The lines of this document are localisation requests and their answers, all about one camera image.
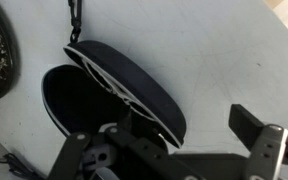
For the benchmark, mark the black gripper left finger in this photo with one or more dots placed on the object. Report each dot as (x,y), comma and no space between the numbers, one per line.
(140,150)

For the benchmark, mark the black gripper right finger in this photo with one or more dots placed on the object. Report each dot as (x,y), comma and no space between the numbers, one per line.
(247,128)

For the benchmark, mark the black glasses pouch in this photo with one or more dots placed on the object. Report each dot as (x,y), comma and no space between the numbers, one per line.
(140,83)

